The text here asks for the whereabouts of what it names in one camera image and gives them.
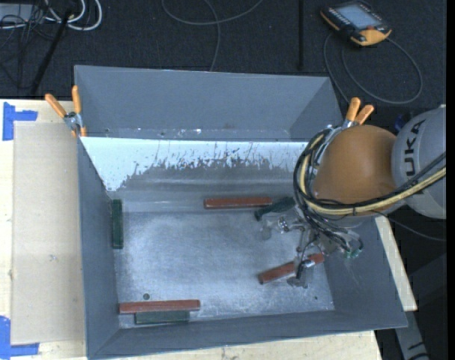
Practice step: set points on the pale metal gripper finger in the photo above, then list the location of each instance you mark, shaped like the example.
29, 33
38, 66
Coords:
274, 228
301, 274

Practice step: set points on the dark green flat block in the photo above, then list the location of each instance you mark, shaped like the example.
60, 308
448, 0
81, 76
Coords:
161, 318
274, 207
117, 223

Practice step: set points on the red-brown flat block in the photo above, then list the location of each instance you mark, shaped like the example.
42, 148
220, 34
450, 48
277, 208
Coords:
237, 203
276, 274
159, 306

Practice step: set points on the grey metal bin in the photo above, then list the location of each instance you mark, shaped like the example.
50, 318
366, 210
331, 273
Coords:
219, 257

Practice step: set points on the pale wood flat board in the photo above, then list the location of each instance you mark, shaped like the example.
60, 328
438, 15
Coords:
43, 238

